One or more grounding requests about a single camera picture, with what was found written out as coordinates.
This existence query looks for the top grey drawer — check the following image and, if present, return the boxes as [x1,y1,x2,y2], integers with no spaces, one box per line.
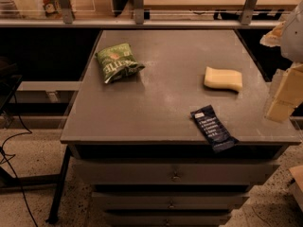
[75,159,278,185]

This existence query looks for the grey drawer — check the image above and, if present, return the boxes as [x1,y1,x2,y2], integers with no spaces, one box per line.
[92,192,248,211]
[105,212,231,227]
[75,159,278,185]

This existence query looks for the black floor cable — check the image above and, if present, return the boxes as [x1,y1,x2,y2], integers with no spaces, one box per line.
[0,92,40,227]

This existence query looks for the cardboard box corner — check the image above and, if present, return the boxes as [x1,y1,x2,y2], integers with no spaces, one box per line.
[289,166,303,212]

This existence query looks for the middle grey drawer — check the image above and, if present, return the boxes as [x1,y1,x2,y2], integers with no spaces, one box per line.
[92,192,248,211]

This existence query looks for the grey metal shelf rail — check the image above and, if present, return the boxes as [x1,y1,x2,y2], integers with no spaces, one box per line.
[0,0,291,29]

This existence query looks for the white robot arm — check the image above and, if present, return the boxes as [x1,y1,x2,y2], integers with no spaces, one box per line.
[260,1,303,122]

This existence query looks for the bottom grey drawer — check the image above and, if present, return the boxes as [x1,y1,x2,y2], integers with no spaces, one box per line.
[105,212,231,227]

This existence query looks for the black table leg frame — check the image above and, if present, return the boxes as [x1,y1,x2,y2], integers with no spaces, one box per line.
[0,148,71,224]

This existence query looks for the grey drawer cabinet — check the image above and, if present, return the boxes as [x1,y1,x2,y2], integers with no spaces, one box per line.
[62,30,299,218]

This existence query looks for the yellow sponge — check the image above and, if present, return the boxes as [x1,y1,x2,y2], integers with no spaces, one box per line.
[204,67,242,92]

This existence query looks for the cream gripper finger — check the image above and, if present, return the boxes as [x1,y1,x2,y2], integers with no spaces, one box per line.
[264,63,303,122]

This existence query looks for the blue rxbar blueberry bar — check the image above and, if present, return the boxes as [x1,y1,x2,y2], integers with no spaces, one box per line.
[190,105,239,153]

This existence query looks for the green jalapeno chip bag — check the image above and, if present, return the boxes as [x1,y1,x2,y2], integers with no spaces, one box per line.
[96,43,145,84]

